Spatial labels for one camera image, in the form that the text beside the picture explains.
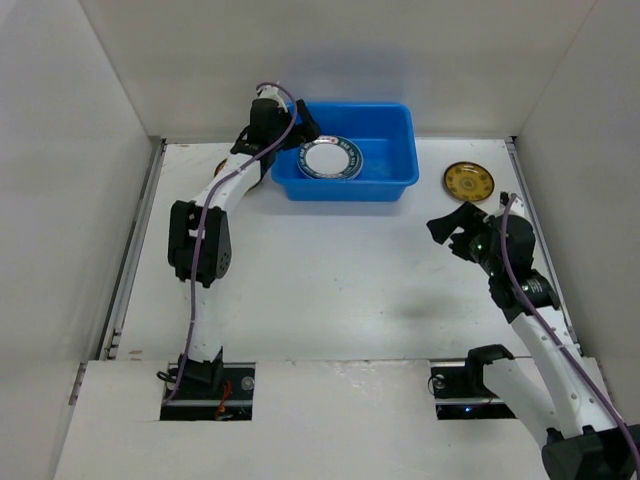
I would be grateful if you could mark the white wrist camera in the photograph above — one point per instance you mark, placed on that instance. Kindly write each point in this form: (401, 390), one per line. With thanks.
(511, 204)
(272, 92)

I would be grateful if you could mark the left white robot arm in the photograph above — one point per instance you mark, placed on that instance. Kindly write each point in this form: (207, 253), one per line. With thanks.
(199, 242)

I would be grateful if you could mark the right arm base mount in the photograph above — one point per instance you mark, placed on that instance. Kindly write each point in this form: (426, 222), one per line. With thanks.
(456, 398)

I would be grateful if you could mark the yellow patterned plate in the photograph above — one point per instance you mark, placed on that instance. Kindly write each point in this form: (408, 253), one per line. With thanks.
(468, 181)
(221, 166)

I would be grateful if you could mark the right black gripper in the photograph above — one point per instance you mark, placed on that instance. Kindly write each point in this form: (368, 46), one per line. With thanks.
(463, 231)

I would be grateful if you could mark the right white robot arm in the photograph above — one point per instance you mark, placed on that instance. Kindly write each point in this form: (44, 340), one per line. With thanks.
(580, 433)

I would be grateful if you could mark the blue plastic bin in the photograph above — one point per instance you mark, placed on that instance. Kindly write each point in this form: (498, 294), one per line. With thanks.
(384, 140)

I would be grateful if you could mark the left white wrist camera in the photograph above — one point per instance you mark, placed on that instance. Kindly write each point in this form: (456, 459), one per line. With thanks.
(272, 92)

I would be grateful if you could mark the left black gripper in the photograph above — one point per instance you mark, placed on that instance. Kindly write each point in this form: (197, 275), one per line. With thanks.
(309, 129)

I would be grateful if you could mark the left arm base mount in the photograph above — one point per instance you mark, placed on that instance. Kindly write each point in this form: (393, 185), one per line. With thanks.
(230, 401)

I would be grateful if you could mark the green rim plate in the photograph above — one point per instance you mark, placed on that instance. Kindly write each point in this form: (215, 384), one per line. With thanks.
(330, 158)

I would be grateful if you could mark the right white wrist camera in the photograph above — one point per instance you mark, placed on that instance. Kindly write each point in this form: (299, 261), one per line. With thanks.
(511, 204)

